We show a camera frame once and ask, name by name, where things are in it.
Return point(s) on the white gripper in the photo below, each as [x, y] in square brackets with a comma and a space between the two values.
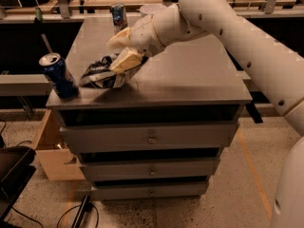
[143, 35]

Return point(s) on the blue chip bag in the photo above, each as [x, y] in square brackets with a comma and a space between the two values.
[99, 75]

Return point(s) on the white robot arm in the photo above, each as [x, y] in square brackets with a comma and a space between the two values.
[276, 70]

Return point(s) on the tall blue energy drink can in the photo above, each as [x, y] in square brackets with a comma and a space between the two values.
[119, 17]

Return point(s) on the blue pepsi can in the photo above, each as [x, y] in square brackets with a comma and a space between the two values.
[55, 69]

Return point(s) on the white bowl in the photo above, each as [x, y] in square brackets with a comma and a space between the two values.
[151, 9]

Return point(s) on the grey drawer cabinet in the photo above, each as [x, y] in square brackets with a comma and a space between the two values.
[191, 82]

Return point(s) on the top grey drawer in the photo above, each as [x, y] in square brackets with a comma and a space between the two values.
[116, 138]

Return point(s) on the grey drawer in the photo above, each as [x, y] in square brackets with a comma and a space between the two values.
[154, 169]
[184, 189]
[116, 138]

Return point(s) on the middle grey drawer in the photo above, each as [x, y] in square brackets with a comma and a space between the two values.
[154, 169]

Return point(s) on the wooden box on floor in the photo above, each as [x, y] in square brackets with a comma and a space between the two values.
[57, 161]

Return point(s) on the bottom grey drawer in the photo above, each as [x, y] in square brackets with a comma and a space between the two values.
[184, 189]

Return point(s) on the black equipment on floor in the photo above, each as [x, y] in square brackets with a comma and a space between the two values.
[15, 173]

